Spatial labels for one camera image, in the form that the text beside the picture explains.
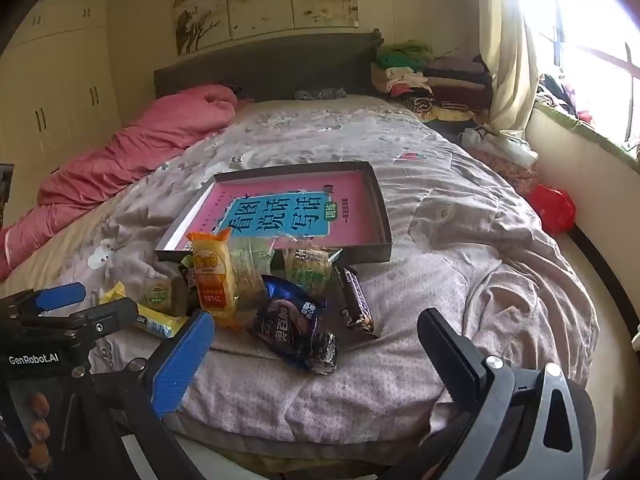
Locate grey cardboard box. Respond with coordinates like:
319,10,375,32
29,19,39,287
154,161,392,265

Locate window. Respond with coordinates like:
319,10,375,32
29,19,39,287
520,0,640,151

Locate gold wafer bar packet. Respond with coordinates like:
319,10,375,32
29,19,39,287
98,281,190,339

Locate dark patterned pillow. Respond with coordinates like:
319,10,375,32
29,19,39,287
294,86,347,102

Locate dark brown chocolate bar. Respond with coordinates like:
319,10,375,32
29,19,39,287
332,260,381,339

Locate cream wardrobe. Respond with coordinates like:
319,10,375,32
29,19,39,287
0,0,123,221

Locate red plastic bag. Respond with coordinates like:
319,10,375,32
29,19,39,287
525,184,577,235

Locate pile of folded clothes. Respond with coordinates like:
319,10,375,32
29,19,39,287
370,39,496,126

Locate clothes on window sill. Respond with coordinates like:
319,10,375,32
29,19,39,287
537,72,601,123

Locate pink and blue book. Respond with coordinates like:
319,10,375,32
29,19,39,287
172,172,383,253

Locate dark green snack packet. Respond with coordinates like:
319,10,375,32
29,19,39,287
179,255,201,316

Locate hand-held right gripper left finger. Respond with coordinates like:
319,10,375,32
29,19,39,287
107,310,216,480

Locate dark grey headboard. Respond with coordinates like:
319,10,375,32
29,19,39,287
152,30,385,103

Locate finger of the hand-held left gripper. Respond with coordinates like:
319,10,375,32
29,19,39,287
0,282,87,318
20,299,140,341

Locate cream curtain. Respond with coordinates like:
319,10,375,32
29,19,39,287
475,0,591,133

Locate orange rice cracker packet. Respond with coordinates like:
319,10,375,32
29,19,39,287
186,227,241,331

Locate wall painting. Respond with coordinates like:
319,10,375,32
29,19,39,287
170,0,362,56

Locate person's left hand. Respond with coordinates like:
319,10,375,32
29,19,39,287
27,392,53,466

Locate yellow cake packet green label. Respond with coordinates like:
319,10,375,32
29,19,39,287
131,272,188,313

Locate blue cookie packet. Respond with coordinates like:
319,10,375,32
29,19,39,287
250,274,341,376

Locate pink quilt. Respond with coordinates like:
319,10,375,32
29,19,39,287
0,85,253,281

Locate clear nut bar packet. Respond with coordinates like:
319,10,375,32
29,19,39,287
280,245,343,293

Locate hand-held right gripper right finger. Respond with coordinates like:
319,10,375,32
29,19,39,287
390,308,573,480

